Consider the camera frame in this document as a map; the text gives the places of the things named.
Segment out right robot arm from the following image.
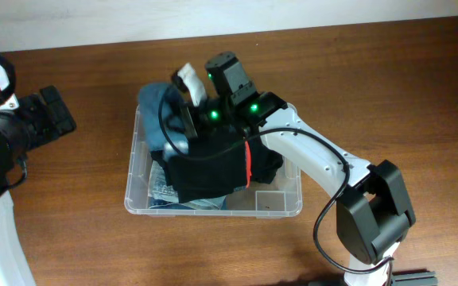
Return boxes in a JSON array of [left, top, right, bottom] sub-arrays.
[[171, 52, 438, 285]]

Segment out black shorts with red band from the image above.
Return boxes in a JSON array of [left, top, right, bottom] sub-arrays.
[[145, 131, 250, 203]]

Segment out clear plastic storage container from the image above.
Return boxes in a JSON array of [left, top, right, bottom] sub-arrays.
[[124, 110, 302, 218]]

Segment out small blue denim garment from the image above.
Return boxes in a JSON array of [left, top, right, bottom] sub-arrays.
[[138, 83, 184, 157]]

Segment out black cloth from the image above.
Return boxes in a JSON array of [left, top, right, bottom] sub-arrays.
[[246, 139, 284, 184]]

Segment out dark blue jeans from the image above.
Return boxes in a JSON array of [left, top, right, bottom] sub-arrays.
[[149, 199, 227, 211]]

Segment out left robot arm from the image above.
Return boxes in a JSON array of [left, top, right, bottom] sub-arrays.
[[0, 54, 76, 285]]

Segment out light grey jeans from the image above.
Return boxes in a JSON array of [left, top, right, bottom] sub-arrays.
[[148, 160, 227, 205]]

